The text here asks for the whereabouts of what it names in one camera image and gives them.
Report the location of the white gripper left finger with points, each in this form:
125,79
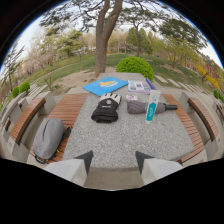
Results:
71,170

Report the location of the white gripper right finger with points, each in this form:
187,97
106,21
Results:
156,169

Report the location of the white teal toothpaste tube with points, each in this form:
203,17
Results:
152,107

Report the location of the grey backpack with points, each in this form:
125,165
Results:
48,138

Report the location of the wooden slatted bench seat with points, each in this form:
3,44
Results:
185,128
65,120

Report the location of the grey folded umbrella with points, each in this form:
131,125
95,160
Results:
146,107

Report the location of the black white glove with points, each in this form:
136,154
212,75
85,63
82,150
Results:
106,108

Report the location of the small pink white packet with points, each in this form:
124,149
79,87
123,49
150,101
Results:
131,97

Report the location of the blue book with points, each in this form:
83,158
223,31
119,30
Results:
105,85

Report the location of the small green shrub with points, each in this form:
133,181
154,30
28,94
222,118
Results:
24,87
15,91

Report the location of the round green bush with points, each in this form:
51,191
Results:
135,66

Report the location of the large tree trunk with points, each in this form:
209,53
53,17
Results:
103,40

